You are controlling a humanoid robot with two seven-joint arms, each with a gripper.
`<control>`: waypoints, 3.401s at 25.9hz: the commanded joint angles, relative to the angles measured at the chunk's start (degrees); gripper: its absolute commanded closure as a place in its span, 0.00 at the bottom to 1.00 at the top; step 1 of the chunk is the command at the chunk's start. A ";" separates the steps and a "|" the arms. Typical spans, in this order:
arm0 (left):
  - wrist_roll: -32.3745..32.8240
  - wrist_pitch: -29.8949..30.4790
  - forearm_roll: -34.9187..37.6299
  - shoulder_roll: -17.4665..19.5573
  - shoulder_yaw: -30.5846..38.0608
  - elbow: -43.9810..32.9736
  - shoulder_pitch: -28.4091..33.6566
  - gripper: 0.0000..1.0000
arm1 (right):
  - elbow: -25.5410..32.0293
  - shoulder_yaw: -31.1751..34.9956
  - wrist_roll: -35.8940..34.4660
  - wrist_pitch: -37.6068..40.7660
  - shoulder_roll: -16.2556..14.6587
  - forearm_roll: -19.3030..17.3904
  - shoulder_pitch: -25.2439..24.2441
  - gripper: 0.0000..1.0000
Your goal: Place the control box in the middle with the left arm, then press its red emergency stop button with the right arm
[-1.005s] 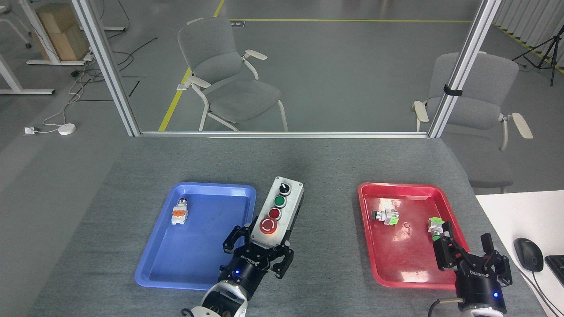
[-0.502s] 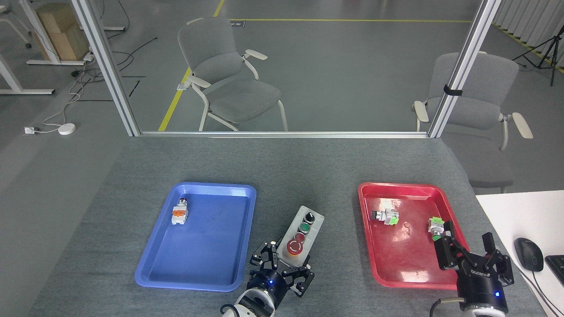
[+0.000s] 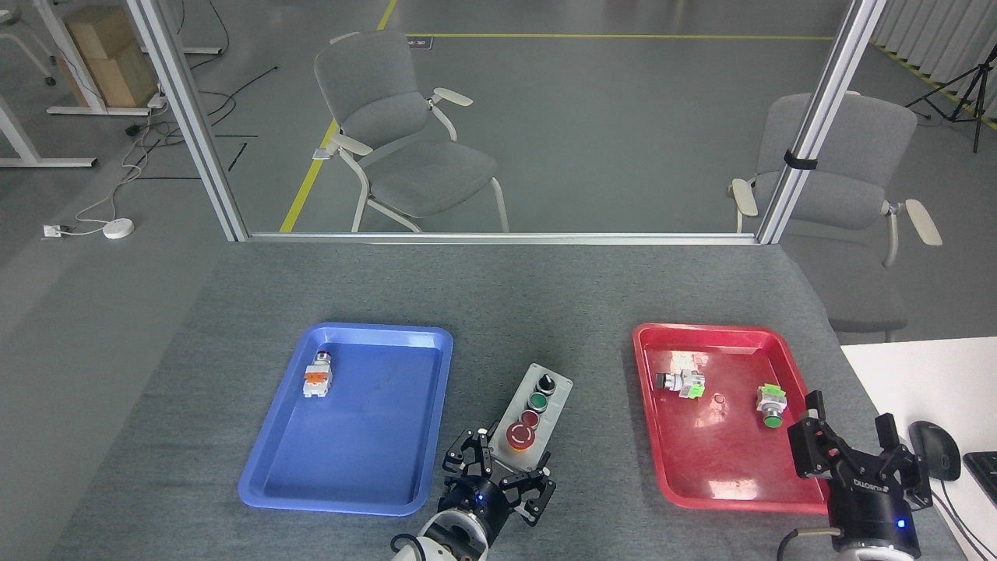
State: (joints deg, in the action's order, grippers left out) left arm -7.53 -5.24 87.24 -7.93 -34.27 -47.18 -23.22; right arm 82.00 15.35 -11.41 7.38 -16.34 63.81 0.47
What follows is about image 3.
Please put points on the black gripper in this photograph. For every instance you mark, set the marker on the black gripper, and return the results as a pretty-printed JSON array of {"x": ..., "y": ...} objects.
[
  {"x": 868, "y": 510},
  {"x": 479, "y": 506}
]

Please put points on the grey control box with buttons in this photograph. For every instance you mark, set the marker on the grey control box with buttons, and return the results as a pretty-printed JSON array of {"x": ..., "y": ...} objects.
[{"x": 554, "y": 413}]

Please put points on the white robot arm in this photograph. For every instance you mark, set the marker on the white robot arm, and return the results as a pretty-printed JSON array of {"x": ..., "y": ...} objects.
[
  {"x": 452, "y": 541},
  {"x": 876, "y": 556}
]

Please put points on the brown cardboard box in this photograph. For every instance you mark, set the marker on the brown cardboard box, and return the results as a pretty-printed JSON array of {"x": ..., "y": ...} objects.
[{"x": 117, "y": 62}]

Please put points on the black computer mouse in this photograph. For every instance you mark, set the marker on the black computer mouse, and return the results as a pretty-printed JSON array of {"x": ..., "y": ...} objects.
[{"x": 941, "y": 448}]

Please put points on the white side table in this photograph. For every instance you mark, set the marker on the white side table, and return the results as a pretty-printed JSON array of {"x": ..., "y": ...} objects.
[{"x": 911, "y": 382}]

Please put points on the black keyboard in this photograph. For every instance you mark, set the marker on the black keyboard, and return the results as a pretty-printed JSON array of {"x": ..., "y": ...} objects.
[{"x": 983, "y": 475}]

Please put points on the red plastic tray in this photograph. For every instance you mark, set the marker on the red plastic tray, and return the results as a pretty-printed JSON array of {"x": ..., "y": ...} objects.
[{"x": 716, "y": 460}]

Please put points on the blue plastic tray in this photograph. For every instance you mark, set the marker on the blue plastic tray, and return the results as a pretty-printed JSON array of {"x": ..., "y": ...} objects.
[{"x": 366, "y": 436}]

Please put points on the grey chair white armrests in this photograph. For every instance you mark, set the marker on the grey chair white armrests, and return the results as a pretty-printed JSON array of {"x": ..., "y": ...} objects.
[
  {"x": 420, "y": 167},
  {"x": 849, "y": 156}
]

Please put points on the black tripod stand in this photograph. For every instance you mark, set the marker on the black tripod stand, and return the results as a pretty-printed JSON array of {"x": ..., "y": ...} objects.
[{"x": 966, "y": 86}]

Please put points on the white round floor device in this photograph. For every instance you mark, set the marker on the white round floor device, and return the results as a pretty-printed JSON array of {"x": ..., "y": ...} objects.
[{"x": 118, "y": 228}]

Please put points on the white floor socket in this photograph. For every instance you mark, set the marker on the white floor socket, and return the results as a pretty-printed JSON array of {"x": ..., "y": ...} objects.
[{"x": 53, "y": 231}]

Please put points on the green push button switch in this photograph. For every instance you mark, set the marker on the green push button switch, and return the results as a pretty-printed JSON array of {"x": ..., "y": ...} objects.
[{"x": 771, "y": 405}]

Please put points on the black knob switch green base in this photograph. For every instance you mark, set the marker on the black knob switch green base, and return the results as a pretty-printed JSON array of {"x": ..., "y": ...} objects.
[{"x": 681, "y": 382}]

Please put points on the orange push button switch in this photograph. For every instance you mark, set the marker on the orange push button switch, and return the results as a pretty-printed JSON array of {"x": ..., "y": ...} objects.
[{"x": 318, "y": 378}]

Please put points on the silver aluminium rail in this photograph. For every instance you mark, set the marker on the silver aluminium rail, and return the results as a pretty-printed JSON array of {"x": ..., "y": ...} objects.
[{"x": 506, "y": 238}]

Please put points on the white desk leg frame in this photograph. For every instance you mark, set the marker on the white desk leg frame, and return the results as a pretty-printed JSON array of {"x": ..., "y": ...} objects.
[
  {"x": 70, "y": 62},
  {"x": 31, "y": 152}
]

